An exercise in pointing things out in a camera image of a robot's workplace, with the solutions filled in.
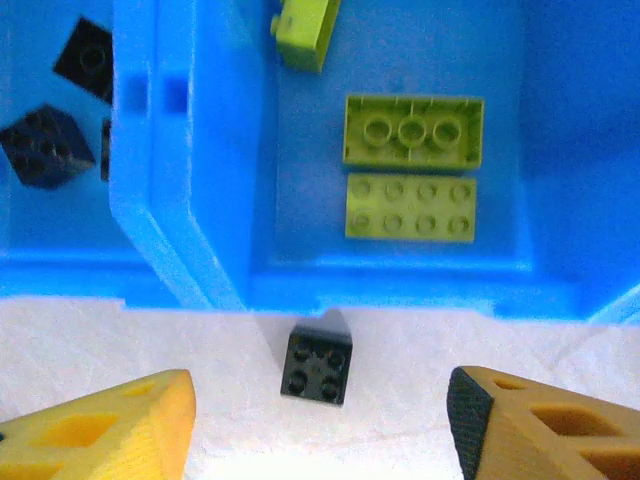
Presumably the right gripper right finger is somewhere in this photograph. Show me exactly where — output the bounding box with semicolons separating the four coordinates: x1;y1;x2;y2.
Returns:
446;364;640;480

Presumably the blue three-compartment plastic bin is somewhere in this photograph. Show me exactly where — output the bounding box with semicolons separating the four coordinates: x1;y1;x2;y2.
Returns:
0;0;640;329

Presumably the lime green lego brick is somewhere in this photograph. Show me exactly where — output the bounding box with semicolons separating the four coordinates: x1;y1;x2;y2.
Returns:
343;172;479;245
269;0;342;75
341;93;486;169

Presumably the black square lego brick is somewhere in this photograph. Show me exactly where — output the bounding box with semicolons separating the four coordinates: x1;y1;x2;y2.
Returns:
279;322;355;409
52;16;115;105
99;118;114;182
0;103;97;190

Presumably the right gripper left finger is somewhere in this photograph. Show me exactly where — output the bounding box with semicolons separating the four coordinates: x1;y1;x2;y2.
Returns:
0;368;197;480

